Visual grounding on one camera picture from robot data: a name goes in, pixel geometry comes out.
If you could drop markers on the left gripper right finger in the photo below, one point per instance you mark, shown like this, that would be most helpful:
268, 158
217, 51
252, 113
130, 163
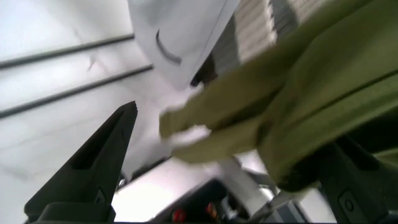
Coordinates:
363, 199

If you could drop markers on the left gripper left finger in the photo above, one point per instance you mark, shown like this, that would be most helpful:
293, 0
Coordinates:
102, 174

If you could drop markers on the green garment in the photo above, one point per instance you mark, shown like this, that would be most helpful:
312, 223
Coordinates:
326, 77

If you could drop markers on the pale grey shorts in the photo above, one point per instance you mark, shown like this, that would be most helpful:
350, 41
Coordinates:
186, 31

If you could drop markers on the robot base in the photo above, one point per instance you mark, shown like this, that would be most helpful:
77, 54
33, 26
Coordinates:
161, 189

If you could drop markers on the black clothes rack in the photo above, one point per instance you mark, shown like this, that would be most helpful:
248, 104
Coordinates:
62, 51

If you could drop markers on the white laundry basket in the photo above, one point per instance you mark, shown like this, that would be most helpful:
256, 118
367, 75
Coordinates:
255, 31

